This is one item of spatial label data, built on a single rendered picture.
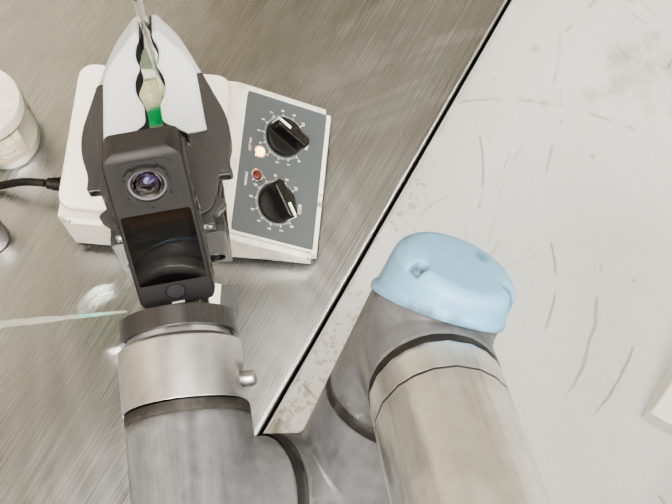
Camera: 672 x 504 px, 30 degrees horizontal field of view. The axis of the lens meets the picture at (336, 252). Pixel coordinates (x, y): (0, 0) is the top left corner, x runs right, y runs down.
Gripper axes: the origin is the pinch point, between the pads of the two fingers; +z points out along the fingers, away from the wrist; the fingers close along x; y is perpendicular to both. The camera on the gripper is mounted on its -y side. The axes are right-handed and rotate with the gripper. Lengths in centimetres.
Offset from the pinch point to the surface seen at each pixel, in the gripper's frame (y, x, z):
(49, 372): 26.2, -12.8, -14.8
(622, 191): 26.0, 35.5, -5.9
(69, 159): 17.2, -8.4, -0.7
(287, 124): 19.2, 8.5, 0.8
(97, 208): 17.3, -6.6, -5.0
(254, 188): 20.2, 5.3, -3.8
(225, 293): 25.7, 1.9, -10.4
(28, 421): 26.3, -14.7, -18.5
